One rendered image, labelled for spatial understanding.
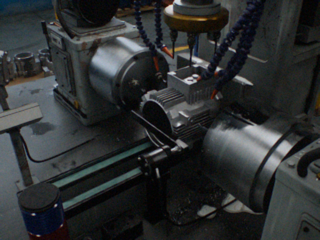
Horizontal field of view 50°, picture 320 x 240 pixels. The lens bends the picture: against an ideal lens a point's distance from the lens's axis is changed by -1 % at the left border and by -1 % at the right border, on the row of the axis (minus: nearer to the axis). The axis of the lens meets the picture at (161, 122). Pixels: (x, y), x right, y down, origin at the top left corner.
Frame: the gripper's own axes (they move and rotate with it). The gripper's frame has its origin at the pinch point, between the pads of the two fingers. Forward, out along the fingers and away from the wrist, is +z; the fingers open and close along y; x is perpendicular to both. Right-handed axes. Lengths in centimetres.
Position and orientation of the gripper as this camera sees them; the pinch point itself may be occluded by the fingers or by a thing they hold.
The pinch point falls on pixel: (2, 99)
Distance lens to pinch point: 110.7
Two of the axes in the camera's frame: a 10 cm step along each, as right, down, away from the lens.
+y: 7.9, -3.3, 5.1
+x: -4.8, 1.8, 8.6
